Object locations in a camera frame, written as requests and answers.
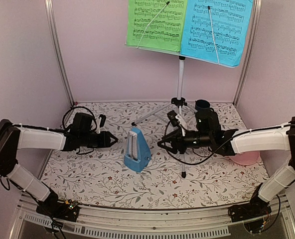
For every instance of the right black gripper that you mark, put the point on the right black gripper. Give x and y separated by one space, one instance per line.
177 142

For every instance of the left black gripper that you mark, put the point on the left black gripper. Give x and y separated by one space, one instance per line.
105 140

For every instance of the blue metronome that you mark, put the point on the blue metronome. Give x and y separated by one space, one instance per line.
138 153

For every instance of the white perforated music stand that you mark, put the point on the white perforated music stand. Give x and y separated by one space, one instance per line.
178 101

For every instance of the green sheet music page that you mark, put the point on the green sheet music page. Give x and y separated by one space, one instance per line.
156 24

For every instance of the blue sheet music page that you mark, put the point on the blue sheet music page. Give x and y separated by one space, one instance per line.
215 30

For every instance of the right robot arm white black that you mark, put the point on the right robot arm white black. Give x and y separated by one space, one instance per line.
232 142

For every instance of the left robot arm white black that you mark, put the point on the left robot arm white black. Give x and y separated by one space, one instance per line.
83 132

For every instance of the dark blue mug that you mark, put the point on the dark blue mug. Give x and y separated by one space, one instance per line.
203 106

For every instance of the pink plastic plate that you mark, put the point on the pink plastic plate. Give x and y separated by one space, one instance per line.
246 158

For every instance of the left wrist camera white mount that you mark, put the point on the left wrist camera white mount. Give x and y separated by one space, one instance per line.
100 123

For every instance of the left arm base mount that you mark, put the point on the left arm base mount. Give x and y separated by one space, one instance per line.
54 208

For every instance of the front aluminium rail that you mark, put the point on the front aluminium rail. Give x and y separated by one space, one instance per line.
96 222

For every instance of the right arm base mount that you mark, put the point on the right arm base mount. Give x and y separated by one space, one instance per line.
256 207

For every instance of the left aluminium frame post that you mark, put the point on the left aluminium frame post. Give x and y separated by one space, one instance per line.
58 54

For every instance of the aluminium frame post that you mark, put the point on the aluminium frame post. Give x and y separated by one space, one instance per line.
247 54
58 54

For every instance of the right aluminium frame post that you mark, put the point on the right aluminium frame post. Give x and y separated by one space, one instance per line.
247 54

